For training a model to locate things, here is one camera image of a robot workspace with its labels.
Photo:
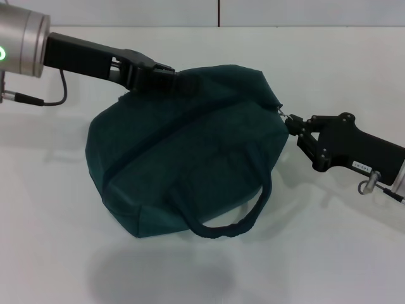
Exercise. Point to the dark teal fabric lunch bag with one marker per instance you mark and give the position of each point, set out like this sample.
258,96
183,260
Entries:
190,152

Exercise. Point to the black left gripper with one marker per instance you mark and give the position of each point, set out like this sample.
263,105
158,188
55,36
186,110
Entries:
82,60

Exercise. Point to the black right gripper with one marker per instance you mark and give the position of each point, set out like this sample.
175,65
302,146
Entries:
354,145

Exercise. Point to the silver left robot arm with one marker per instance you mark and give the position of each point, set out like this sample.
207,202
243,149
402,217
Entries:
19,41

